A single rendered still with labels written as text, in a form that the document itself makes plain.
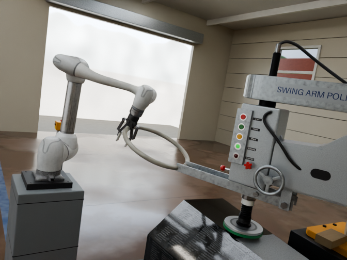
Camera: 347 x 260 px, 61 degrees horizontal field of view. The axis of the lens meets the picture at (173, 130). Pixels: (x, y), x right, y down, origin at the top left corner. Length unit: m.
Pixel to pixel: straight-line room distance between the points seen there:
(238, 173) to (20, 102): 6.90
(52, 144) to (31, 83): 5.95
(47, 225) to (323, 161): 1.64
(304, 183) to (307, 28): 7.86
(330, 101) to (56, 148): 1.62
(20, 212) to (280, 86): 1.64
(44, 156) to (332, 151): 1.66
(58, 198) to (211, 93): 8.81
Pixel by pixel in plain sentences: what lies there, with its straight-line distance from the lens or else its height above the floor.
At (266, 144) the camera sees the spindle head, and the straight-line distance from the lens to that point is 1.52.
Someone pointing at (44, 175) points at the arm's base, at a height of 0.87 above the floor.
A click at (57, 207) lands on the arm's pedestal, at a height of 0.70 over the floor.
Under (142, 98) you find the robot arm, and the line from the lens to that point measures 1.87.
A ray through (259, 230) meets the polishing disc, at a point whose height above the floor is 0.88.
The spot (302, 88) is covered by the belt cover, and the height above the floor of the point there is 1.65.
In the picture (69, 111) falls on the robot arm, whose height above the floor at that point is 1.29.
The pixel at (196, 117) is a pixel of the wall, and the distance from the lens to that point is 10.15.
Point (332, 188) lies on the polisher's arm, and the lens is 1.51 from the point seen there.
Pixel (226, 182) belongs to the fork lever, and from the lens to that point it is 1.67.
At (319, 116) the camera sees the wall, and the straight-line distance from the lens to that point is 8.44.
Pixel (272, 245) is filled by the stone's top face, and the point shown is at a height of 0.82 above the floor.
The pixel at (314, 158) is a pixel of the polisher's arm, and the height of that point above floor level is 1.34.
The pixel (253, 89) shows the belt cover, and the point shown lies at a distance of 1.55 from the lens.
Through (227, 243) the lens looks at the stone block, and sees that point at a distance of 1.71.
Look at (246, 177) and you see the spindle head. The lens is 1.57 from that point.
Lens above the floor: 1.54
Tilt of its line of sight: 7 degrees down
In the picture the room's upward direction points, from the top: 9 degrees clockwise
